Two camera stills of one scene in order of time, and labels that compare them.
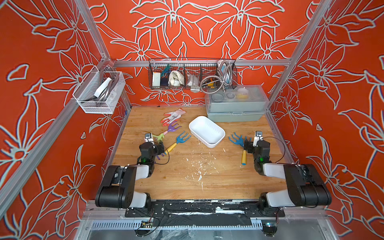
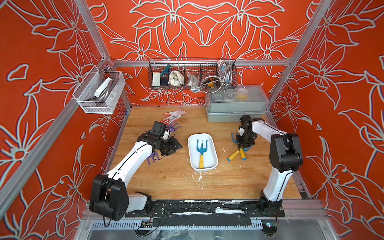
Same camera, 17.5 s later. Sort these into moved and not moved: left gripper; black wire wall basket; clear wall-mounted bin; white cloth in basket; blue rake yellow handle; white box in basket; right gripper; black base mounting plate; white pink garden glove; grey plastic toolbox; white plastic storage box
Moved: left gripper; blue rake yellow handle; white plastic storage box; right gripper
Not moved: black wire wall basket; black base mounting plate; grey plastic toolbox; white pink garden glove; clear wall-mounted bin; white box in basket; white cloth in basket
